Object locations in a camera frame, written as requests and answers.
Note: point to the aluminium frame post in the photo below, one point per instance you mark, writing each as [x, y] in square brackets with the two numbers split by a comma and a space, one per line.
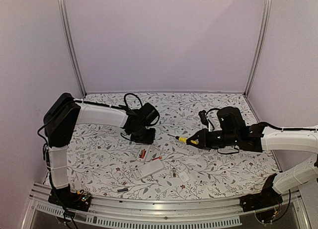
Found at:
[70, 46]
[259, 46]

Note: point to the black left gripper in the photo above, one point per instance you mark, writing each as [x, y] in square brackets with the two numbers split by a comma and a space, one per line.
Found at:
[149, 140]

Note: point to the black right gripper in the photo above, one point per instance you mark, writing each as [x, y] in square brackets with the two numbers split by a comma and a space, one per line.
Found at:
[201, 135]

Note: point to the floral patterned table mat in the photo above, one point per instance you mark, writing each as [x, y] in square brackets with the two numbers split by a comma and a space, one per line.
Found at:
[100, 160]

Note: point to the right aluminium frame post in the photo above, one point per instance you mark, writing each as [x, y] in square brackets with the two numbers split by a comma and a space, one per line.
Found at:
[259, 46]

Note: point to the white remote control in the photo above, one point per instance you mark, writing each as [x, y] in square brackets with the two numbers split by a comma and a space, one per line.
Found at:
[147, 169]

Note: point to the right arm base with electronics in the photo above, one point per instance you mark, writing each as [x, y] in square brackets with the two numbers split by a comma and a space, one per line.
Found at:
[267, 197]

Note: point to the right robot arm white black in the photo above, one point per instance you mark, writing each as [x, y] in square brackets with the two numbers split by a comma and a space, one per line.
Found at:
[262, 137]

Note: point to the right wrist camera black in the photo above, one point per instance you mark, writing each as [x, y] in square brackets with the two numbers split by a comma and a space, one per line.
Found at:
[203, 115]

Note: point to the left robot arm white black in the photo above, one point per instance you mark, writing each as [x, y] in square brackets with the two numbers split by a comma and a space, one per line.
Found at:
[67, 112]

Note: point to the long white remote with buttons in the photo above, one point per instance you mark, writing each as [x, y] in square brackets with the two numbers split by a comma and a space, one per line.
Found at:
[143, 147]

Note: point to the yellow handled screwdriver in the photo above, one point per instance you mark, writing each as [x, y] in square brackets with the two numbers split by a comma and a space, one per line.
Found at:
[184, 140]

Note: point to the left aluminium frame post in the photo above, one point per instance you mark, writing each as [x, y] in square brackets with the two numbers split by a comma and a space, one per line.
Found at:
[70, 46]

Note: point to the white battery cover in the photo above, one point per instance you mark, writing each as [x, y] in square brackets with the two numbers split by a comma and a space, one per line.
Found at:
[184, 177]

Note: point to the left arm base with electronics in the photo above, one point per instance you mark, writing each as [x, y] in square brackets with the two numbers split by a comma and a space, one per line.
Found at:
[64, 197]

